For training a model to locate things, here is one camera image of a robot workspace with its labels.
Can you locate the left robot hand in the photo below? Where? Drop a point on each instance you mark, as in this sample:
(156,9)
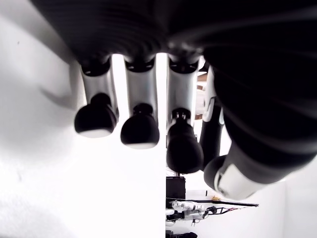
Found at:
(247,74)

